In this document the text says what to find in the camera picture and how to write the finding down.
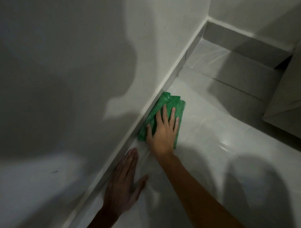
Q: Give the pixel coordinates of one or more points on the person's right hand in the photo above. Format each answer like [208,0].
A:
[162,138]

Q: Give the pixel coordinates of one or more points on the person's left hand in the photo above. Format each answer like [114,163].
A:
[120,192]

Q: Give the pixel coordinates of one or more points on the person's left thumb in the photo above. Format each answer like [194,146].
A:
[141,185]

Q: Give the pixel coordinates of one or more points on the person's right little finger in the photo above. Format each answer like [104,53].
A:
[177,124]

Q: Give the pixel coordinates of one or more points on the person's right thumb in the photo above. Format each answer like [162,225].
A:
[149,132]

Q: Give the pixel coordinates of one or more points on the person's right middle finger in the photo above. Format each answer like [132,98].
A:
[165,115]

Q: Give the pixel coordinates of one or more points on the green cleaning cloth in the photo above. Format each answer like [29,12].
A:
[169,103]

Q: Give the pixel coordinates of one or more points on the person's left forearm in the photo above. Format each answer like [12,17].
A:
[103,219]

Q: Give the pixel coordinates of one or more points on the person's right forearm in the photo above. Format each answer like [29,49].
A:
[195,192]

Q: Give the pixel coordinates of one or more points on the long white baseboard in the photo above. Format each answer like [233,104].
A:
[150,112]

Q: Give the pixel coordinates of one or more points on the grey tiled baseboard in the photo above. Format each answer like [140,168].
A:
[244,44]

